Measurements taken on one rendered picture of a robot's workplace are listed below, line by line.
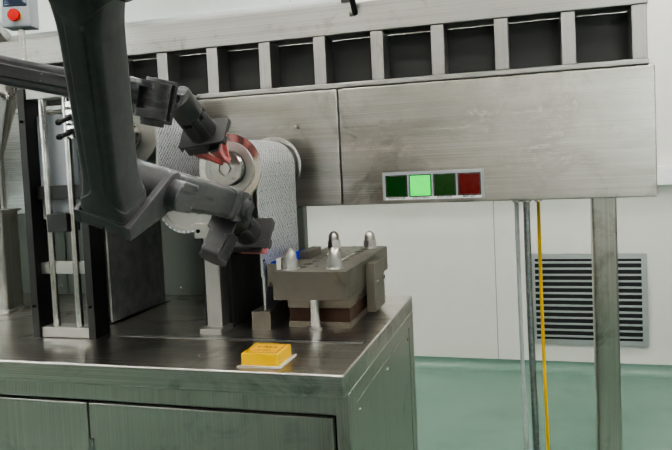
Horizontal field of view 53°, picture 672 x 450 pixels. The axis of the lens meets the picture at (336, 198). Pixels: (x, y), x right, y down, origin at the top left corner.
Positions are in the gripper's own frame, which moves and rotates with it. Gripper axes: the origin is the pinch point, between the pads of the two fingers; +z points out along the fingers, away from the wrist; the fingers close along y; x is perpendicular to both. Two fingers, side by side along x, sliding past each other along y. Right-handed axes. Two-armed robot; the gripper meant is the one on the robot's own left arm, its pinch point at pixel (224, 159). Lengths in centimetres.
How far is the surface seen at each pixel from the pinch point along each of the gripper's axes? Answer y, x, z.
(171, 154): -18.6, 9.1, 5.3
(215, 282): -6.3, -20.1, 15.7
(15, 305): -73, -15, 27
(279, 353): 16.0, -41.1, 6.6
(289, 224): 2.8, 1.2, 28.0
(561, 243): 58, 123, 251
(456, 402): -1, 32, 246
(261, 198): 4.3, -3.3, 10.5
